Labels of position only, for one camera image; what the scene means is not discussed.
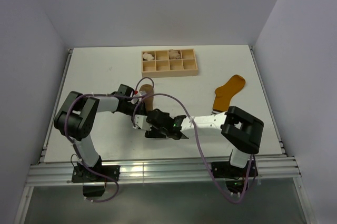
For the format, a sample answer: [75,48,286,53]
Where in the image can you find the aluminium table edge rail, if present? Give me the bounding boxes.
[40,48,74,158]

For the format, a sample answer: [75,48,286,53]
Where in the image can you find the beige rolled sock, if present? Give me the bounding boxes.
[168,49,182,60]

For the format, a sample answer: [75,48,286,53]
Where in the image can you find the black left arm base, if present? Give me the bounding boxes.
[71,164,121,199]

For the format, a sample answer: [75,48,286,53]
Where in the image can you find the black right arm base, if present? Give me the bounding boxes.
[211,161,249,195]

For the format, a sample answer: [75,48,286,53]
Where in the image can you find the tan ribbed sock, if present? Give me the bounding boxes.
[139,84,154,112]

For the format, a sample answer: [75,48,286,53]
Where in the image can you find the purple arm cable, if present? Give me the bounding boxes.
[64,77,156,203]
[133,93,256,205]

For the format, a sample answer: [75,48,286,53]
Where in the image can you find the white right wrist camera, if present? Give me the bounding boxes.
[133,115,151,131]

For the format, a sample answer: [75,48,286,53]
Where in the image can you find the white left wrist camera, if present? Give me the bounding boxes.
[131,91,147,104]

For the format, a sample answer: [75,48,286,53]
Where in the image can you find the wooden compartment tray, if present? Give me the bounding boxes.
[141,49,199,78]

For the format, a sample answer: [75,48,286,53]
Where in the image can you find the mustard orange sock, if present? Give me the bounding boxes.
[212,75,246,114]

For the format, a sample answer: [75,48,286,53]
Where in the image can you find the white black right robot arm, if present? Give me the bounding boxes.
[146,106,264,177]

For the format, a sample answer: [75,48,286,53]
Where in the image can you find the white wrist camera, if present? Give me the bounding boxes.
[131,91,147,104]
[133,115,151,131]

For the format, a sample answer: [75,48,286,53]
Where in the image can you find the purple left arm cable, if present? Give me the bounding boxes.
[64,77,156,203]

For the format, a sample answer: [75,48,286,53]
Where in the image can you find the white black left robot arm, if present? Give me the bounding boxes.
[53,84,136,181]

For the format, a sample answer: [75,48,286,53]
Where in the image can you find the cream rolled sock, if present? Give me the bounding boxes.
[142,52,155,61]

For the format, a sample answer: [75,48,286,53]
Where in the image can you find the aluminium front frame rails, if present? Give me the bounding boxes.
[25,156,301,187]

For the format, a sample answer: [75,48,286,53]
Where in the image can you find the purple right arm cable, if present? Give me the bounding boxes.
[133,93,256,205]

